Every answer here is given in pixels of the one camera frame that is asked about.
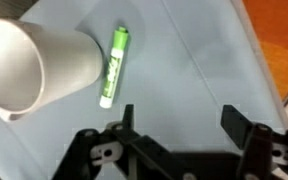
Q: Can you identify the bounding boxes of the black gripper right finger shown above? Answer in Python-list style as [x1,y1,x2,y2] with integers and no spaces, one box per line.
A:
[221,105,288,180]

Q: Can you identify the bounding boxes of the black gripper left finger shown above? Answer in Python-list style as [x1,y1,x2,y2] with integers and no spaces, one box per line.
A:
[51,104,174,180]

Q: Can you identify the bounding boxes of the green marker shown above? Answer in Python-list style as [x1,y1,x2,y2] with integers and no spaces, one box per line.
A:
[99,26,129,109]

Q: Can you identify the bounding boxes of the blue padded chair near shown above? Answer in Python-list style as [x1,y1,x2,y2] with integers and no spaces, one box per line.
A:
[0,0,288,180]

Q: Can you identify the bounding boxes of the orange patterned rug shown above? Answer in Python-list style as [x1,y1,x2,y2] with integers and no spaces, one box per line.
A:
[243,0,288,99]

